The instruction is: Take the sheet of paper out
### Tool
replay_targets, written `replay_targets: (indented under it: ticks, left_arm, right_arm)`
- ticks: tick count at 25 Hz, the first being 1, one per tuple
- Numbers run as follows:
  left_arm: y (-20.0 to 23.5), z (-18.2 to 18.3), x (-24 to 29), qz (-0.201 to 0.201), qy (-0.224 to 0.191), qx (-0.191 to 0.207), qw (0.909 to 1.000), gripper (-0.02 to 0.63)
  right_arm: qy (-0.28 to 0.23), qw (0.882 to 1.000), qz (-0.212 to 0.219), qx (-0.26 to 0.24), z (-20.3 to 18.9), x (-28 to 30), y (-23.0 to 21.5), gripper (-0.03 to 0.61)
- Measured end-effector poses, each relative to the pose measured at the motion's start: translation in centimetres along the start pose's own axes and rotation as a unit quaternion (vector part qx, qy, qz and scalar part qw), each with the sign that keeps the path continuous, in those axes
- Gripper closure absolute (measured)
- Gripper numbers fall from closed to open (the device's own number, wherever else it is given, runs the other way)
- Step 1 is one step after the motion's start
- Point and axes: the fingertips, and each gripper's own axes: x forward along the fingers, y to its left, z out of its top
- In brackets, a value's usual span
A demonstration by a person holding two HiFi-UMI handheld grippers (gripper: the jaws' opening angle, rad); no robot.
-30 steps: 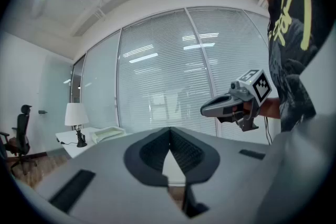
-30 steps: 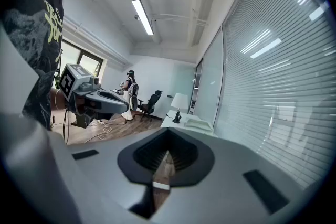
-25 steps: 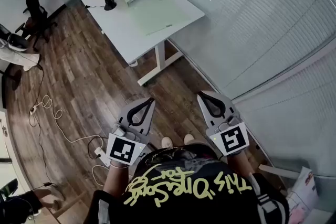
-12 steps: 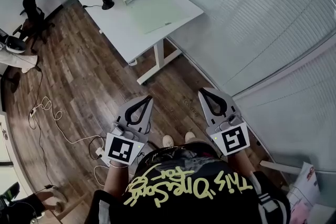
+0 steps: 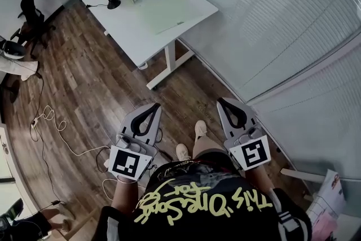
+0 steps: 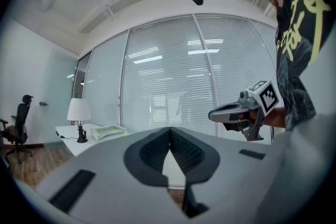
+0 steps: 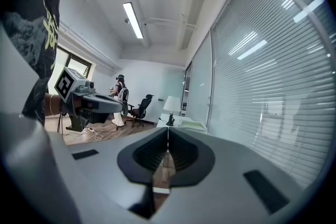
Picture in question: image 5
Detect person's left white shoe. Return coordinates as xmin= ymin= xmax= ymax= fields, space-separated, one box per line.
xmin=175 ymin=143 xmax=189 ymax=162

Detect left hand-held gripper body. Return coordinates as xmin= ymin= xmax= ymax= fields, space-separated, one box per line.
xmin=108 ymin=132 xmax=158 ymax=182

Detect person's right white shoe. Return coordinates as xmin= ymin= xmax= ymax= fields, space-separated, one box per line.
xmin=194 ymin=120 xmax=208 ymax=141

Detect white venetian blinds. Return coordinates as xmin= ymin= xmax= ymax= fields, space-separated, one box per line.
xmin=170 ymin=0 xmax=361 ymax=181

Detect light green mat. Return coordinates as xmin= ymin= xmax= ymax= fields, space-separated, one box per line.
xmin=122 ymin=0 xmax=205 ymax=36

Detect long white floor cable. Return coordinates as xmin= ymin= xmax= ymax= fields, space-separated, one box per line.
xmin=30 ymin=105 xmax=113 ymax=157

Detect person's black printed t-shirt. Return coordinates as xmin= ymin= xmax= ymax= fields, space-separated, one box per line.
xmin=98 ymin=151 xmax=313 ymax=241

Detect white printed cardboard box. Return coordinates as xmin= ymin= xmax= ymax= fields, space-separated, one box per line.
xmin=306 ymin=168 xmax=347 ymax=236

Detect white table leg frame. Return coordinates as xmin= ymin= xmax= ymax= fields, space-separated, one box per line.
xmin=137 ymin=38 xmax=196 ymax=91

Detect black office chair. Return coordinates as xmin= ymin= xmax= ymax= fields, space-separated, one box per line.
xmin=10 ymin=0 xmax=57 ymax=59

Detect person's white shoe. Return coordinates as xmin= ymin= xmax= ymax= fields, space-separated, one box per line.
xmin=194 ymin=120 xmax=208 ymax=141
xmin=175 ymin=143 xmax=189 ymax=162

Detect looped white cable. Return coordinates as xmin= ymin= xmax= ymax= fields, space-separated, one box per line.
xmin=101 ymin=177 xmax=120 ymax=201

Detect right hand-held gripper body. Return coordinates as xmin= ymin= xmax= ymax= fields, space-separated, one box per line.
xmin=224 ymin=124 xmax=272 ymax=172

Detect wooden table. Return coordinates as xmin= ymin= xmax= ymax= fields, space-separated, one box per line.
xmin=64 ymin=210 xmax=95 ymax=241

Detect person's left forearm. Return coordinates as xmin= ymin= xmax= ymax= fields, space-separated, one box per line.
xmin=112 ymin=176 xmax=142 ymax=208

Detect person's right leg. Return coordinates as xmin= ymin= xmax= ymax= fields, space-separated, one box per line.
xmin=192 ymin=134 xmax=224 ymax=160

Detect person's right forearm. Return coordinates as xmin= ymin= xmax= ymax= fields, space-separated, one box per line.
xmin=244 ymin=168 xmax=276 ymax=198

